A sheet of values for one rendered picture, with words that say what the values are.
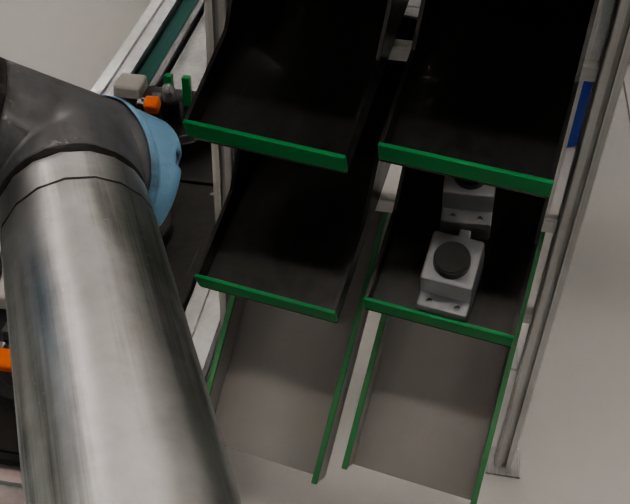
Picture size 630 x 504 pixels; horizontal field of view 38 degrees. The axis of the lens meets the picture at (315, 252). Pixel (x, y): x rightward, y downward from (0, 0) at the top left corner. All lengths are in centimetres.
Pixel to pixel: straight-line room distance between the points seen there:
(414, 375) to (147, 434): 62
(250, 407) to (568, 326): 53
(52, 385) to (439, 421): 62
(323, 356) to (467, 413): 15
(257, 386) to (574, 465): 42
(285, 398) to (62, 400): 60
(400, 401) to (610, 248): 62
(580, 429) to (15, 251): 88
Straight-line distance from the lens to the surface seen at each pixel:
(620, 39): 77
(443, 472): 93
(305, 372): 92
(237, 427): 95
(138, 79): 152
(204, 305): 114
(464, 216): 81
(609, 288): 139
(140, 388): 33
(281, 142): 68
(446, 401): 92
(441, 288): 76
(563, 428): 118
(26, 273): 40
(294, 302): 78
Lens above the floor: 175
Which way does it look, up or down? 41 degrees down
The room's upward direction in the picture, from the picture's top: 2 degrees clockwise
